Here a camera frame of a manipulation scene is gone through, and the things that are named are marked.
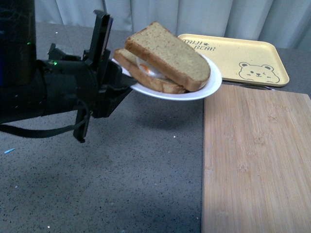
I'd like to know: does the metal cutting board handle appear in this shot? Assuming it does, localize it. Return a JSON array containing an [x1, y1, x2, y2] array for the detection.
[[240, 83, 275, 91]]

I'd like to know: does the wooden cutting board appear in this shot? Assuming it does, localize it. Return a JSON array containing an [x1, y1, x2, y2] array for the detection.
[[201, 85, 311, 233]]

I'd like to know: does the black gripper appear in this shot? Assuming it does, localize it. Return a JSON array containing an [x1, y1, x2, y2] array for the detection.
[[47, 10, 138, 142]]

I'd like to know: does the grey curtain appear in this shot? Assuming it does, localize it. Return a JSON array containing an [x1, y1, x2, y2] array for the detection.
[[35, 0, 311, 51]]

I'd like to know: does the bread slice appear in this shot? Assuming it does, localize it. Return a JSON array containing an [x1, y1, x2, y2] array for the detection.
[[124, 21, 211, 92], [113, 49, 187, 94]]

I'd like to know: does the white round plate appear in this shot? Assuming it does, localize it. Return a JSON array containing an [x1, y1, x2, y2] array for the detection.
[[112, 55, 222, 101]]

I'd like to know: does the fried egg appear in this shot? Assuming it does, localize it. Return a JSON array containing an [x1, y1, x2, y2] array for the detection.
[[136, 57, 165, 79]]

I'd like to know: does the yellow bear tray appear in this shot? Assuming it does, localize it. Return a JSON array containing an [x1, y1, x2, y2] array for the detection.
[[178, 34, 290, 87]]

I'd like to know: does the black cable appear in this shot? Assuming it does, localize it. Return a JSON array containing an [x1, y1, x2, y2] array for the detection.
[[0, 98, 91, 139]]

